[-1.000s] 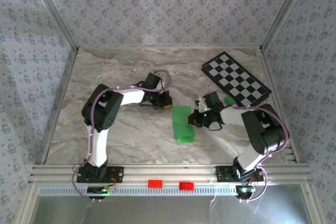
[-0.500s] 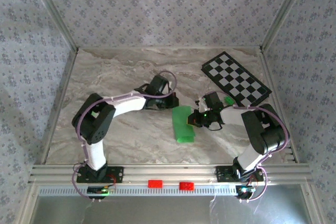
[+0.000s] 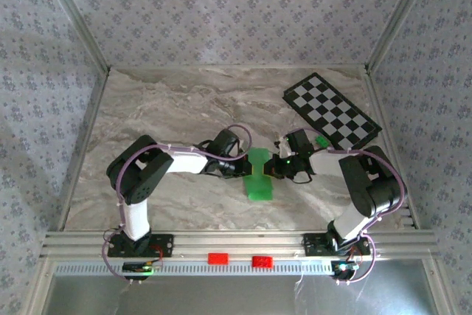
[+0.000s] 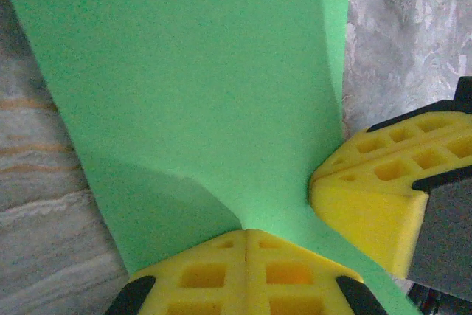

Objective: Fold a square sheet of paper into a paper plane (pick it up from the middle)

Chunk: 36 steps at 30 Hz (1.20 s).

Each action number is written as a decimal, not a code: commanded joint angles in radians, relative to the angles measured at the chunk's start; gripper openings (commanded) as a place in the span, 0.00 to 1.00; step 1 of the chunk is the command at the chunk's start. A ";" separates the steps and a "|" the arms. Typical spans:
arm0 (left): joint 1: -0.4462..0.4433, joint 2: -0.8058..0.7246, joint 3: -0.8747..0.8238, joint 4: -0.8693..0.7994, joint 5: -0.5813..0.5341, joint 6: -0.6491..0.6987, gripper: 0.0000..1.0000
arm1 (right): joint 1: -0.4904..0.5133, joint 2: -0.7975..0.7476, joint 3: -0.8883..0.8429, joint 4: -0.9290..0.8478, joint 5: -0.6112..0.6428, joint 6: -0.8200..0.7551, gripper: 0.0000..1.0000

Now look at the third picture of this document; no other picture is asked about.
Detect grey sheet metal panel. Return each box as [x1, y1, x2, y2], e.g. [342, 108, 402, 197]
[47, 274, 436, 315]

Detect black white checkerboard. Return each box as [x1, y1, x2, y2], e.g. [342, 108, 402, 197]
[282, 72, 384, 152]

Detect red plastic block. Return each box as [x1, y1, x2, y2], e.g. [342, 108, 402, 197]
[251, 255, 274, 269]
[207, 252, 229, 266]

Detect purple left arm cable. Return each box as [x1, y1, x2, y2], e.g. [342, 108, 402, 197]
[101, 124, 254, 286]

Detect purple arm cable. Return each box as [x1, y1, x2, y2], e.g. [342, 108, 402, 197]
[101, 124, 254, 286]
[283, 127, 409, 287]

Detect aluminium front rail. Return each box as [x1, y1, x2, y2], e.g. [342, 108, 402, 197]
[39, 229, 440, 259]

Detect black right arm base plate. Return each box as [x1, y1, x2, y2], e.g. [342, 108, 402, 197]
[302, 232, 370, 257]

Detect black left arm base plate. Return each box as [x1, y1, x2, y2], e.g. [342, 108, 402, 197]
[106, 232, 175, 259]

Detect grey slotted cable duct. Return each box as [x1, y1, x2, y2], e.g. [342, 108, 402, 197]
[53, 259, 335, 278]

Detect aluminium table side rail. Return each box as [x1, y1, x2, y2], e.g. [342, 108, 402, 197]
[363, 66, 420, 231]
[57, 67, 111, 233]

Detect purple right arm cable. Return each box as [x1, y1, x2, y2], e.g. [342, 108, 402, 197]
[283, 127, 409, 287]

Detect aluminium corner post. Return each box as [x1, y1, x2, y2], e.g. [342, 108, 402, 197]
[35, 0, 112, 75]
[364, 0, 442, 75]

